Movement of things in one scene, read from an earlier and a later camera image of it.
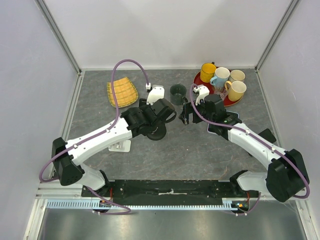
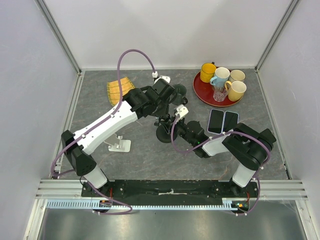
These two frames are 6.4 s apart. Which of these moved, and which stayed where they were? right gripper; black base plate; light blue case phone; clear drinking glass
Moved: right gripper
Stayed: light blue case phone; black base plate; clear drinking glass
